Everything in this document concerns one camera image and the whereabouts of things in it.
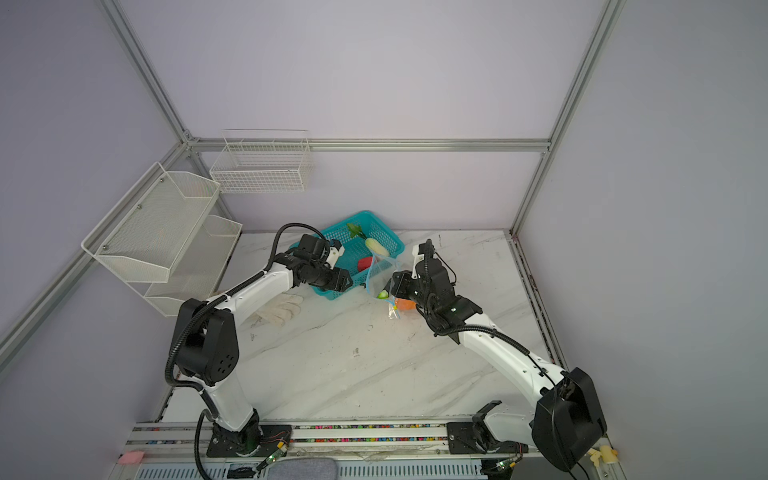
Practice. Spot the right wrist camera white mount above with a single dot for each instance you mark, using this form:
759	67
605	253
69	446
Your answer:
418	256

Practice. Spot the orange tangerine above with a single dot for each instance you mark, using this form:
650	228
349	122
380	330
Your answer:
405	305

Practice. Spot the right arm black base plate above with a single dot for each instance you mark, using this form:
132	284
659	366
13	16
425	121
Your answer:
473	438

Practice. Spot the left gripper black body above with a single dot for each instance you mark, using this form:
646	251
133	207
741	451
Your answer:
329	279

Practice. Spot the aluminium rail base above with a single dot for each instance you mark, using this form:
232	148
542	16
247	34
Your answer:
373	449

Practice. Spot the red bell pepper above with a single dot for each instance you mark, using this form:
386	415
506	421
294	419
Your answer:
364	263

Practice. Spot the clear zip bag blue zipper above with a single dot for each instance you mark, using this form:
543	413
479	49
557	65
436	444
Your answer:
378	277

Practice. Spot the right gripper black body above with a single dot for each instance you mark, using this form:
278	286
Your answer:
410	289

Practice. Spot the teal plastic basket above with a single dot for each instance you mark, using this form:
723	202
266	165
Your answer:
355	249

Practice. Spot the grey cloth pad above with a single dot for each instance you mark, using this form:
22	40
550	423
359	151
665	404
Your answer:
304	469

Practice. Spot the beige tape scraps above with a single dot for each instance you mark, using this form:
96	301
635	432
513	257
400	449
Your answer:
604	454

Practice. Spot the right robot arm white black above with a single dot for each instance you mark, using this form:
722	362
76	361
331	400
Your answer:
566	417

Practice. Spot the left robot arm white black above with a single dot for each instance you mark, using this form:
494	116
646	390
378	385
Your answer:
204	350

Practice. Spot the white wire wall basket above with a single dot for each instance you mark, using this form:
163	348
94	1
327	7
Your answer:
260	161

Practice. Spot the white mesh two-tier shelf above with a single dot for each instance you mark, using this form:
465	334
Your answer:
165	240

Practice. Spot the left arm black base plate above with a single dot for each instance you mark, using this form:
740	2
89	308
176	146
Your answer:
257	442

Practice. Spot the pink sponge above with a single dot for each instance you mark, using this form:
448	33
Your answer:
131	458

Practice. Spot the green leafy vegetable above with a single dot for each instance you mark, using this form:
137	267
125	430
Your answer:
356	231

